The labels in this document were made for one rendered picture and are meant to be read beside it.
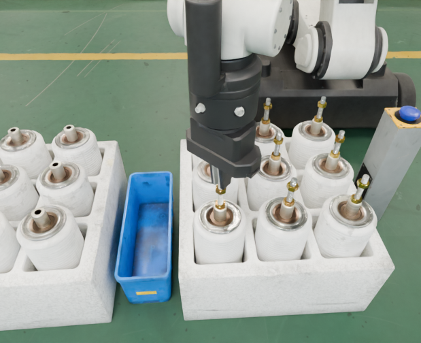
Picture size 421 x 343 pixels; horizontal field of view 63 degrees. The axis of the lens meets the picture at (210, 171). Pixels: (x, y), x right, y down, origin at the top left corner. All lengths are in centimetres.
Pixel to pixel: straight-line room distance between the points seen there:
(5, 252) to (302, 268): 53
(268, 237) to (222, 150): 22
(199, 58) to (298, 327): 61
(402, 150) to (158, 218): 61
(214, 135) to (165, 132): 76
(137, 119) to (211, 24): 97
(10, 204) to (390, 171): 81
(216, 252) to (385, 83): 79
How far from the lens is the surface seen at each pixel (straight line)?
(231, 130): 44
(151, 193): 94
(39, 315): 80
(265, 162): 71
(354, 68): 95
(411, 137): 83
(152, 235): 90
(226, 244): 60
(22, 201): 78
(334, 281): 70
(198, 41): 34
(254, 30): 36
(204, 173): 68
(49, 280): 68
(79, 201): 74
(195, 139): 48
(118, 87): 149
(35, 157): 85
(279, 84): 108
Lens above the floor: 73
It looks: 44 degrees down
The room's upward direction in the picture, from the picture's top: straight up
